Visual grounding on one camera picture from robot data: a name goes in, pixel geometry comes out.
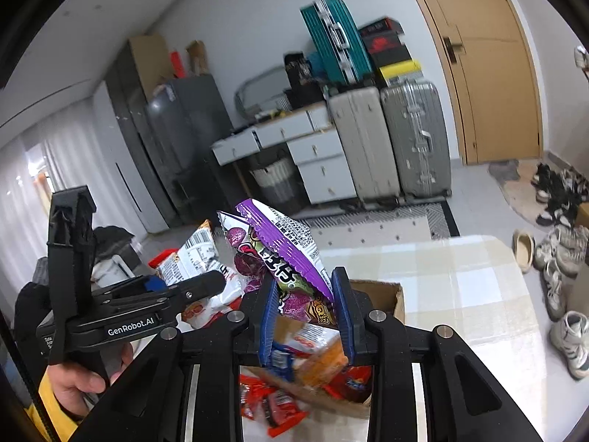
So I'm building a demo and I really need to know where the orange bread packet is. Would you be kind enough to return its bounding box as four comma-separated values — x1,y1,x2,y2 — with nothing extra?
294,338,349,385

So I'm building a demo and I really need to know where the grey fridge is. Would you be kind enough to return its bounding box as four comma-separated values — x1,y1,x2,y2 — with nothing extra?
145,74,244,222

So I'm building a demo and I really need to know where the silver suitcase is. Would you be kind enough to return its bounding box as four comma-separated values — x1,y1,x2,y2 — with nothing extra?
380,77,454,199

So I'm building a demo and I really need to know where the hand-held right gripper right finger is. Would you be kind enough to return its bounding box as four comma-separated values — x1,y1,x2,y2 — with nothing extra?
331,266,544,442

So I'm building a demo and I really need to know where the beige suitcase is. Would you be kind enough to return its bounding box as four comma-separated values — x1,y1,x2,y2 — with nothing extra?
328,85,401,203

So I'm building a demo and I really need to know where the brown paper bag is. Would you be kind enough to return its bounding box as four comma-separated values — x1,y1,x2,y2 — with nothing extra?
185,41,208,77

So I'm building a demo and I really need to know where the pile of sneakers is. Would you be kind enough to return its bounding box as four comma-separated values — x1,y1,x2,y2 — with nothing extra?
513,163,589,380

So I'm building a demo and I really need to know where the striped rug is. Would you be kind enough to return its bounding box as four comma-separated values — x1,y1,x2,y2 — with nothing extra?
294,200,461,240

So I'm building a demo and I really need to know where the white and red chips packet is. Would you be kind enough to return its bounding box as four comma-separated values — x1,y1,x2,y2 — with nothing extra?
148,228,242,330
276,322,342,355

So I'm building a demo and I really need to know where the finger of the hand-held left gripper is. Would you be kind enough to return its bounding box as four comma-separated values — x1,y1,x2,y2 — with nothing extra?
152,271,227,316
110,274,164,293

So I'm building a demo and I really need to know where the white desk with drawers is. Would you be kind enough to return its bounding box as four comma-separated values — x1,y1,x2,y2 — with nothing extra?
212,101,357,206

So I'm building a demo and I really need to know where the grey floor mat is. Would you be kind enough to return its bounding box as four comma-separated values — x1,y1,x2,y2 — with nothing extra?
488,160,553,222

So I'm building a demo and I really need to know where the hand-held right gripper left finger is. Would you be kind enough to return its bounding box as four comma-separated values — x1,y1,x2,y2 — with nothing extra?
69,271,282,442

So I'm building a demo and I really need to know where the woven laundry basket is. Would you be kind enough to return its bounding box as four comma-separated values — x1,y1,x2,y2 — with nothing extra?
248,157,304,203

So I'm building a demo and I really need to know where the wooden door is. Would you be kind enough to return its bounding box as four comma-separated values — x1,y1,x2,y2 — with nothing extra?
398,0,546,166

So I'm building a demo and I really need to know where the chequered tablecloth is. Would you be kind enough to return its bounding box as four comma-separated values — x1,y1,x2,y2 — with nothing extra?
239,235,560,442

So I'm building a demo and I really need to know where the dark glass wardrobe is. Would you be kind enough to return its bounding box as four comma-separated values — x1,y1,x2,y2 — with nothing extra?
106,34,185,228

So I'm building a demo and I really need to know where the black jacket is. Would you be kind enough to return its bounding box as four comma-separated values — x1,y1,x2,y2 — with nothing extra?
92,225,135,268
14,258,51,355

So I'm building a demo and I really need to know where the oval mirror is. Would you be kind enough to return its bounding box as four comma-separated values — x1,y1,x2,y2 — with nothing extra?
234,67,295,116

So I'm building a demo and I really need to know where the person's left hand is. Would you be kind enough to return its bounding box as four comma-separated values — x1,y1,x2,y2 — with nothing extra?
48,338,135,420

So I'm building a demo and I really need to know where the brown cardboard panel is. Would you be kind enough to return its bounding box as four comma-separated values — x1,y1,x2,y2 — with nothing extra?
128,34,171,97

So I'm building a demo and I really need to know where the purple snack packet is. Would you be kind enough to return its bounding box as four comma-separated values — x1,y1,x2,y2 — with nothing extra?
216,198,343,332

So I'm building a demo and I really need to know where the white curtain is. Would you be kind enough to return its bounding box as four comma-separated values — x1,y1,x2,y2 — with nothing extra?
0,115,111,259

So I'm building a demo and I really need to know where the teal suitcase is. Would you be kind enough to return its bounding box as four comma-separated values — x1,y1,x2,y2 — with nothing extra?
300,0,373,86

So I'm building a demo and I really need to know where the blue snack packet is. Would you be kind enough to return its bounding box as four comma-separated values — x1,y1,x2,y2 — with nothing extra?
269,341,295,370

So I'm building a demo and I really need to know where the cardboard box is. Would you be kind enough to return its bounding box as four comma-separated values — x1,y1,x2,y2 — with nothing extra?
239,278,406,420

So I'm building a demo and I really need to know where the door handle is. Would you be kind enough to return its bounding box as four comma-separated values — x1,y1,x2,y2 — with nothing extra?
442,36,465,64

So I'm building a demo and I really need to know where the black bag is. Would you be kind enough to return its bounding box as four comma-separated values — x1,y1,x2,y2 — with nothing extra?
284,53,328,111

